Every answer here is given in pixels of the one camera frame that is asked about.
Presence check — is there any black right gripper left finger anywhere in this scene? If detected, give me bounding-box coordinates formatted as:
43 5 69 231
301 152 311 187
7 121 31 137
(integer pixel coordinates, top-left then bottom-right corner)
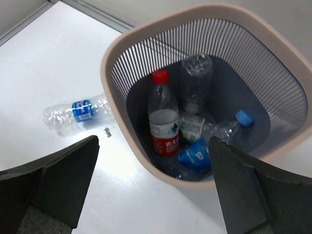
0 136 99 234

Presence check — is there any clear crushed unlabelled bottle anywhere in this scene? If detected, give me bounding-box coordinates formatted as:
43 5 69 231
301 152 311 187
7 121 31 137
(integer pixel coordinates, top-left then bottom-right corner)
180 54 214 115

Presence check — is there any clear bottle green blue label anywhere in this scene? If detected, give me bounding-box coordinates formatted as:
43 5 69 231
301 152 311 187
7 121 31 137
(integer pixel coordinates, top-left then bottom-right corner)
178 111 216 144

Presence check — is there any aluminium frame rail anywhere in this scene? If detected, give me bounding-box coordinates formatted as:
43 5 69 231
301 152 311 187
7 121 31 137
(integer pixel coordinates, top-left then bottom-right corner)
0 0 133 45

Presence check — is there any clear bottle blue Aqua label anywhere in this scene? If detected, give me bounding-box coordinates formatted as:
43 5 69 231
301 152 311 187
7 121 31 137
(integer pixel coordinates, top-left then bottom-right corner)
43 94 114 130

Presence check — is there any clear bottle blue cap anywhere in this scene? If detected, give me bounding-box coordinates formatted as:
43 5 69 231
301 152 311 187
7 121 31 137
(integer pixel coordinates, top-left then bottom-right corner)
168 110 254 181

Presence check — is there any grey mesh waste bin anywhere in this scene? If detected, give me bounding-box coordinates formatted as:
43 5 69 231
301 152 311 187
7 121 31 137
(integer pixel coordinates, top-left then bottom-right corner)
100 3 312 190

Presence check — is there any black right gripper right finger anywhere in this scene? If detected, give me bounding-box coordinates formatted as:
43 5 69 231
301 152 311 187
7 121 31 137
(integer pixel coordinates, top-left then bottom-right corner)
209 137 312 234

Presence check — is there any clear bottle red cap label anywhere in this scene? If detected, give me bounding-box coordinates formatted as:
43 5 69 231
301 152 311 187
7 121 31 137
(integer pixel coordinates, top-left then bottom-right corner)
148 69 179 157

